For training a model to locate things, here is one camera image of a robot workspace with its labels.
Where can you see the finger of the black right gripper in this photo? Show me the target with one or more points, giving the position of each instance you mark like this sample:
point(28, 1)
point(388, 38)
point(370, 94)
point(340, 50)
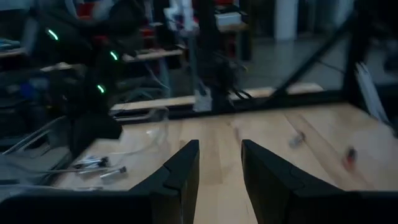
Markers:
point(96, 129)

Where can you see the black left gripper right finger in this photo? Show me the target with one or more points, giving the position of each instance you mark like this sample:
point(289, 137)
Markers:
point(311, 208)

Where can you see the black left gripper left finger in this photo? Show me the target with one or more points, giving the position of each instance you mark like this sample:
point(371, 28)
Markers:
point(93, 208)

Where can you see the black red-tipped AA battery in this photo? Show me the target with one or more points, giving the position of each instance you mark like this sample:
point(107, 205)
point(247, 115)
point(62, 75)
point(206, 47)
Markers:
point(349, 158)

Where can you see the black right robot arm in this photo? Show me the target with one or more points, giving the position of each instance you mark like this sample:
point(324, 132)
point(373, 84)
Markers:
point(77, 53)

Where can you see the clear plastic bin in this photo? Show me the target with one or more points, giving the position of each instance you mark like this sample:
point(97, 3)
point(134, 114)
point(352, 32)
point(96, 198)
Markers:
point(140, 146)

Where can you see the wooden workbench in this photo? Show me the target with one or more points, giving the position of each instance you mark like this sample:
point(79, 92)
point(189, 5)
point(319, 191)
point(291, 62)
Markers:
point(149, 55)

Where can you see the white pillar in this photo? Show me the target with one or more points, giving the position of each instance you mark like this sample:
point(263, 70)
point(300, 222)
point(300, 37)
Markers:
point(286, 18)

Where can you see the silver metal bracket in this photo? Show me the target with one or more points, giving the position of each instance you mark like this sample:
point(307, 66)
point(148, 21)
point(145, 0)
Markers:
point(202, 102)

